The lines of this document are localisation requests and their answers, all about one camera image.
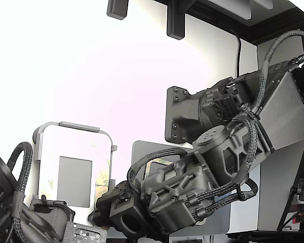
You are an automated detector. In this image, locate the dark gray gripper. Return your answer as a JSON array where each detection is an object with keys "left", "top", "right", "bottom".
[{"left": 88, "top": 181, "right": 165, "bottom": 237}]

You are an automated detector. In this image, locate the dark gray six-joint robot arm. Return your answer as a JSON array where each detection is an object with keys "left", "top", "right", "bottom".
[{"left": 140, "top": 58, "right": 304, "bottom": 235}]

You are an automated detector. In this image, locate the perforated black circuit board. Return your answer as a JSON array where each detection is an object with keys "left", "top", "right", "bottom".
[{"left": 62, "top": 221, "right": 108, "bottom": 243}]

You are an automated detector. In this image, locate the white panel with gray window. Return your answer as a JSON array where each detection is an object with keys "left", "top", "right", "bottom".
[{"left": 40, "top": 125, "right": 112, "bottom": 223}]

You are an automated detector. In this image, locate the gray metal plate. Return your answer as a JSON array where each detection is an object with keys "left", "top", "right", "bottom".
[{"left": 127, "top": 140, "right": 231, "bottom": 237}]

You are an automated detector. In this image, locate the gray plastic jig fixture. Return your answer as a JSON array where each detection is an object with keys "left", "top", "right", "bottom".
[{"left": 32, "top": 121, "right": 118, "bottom": 228}]

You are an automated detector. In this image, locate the dark idle robot wrist assembly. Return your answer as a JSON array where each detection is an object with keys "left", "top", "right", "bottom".
[{"left": 0, "top": 151, "right": 76, "bottom": 243}]

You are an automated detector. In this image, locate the tall light gray box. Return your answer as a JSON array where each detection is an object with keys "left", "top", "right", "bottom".
[{"left": 255, "top": 31, "right": 304, "bottom": 231}]

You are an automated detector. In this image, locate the wide light gray panel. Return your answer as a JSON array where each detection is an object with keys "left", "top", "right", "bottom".
[{"left": 207, "top": 0, "right": 253, "bottom": 21}]

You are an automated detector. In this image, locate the narrow light gray panel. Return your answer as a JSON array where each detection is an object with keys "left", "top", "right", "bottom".
[{"left": 253, "top": 0, "right": 274, "bottom": 10}]

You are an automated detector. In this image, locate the braided cable loop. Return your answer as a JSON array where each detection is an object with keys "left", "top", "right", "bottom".
[
  {"left": 126, "top": 147, "right": 189, "bottom": 197},
  {"left": 7, "top": 141, "right": 33, "bottom": 200}
]

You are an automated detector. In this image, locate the dark arm base mount plate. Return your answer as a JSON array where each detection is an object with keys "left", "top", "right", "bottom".
[{"left": 165, "top": 86, "right": 203, "bottom": 145}]

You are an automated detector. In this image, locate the short dark bracket block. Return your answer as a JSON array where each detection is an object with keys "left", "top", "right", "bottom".
[{"left": 106, "top": 0, "right": 129, "bottom": 20}]

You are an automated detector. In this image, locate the long dark bracket block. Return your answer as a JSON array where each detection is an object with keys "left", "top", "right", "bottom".
[{"left": 166, "top": 0, "right": 186, "bottom": 41}]

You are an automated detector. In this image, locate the thin black cable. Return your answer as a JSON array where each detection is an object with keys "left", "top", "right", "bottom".
[{"left": 227, "top": 27, "right": 242, "bottom": 79}]

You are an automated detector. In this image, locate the long single braided cable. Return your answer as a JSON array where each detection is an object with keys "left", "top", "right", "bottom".
[{"left": 250, "top": 30, "right": 304, "bottom": 114}]

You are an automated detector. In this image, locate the black frame beam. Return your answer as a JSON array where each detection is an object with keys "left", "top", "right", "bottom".
[{"left": 153, "top": 0, "right": 304, "bottom": 44}]

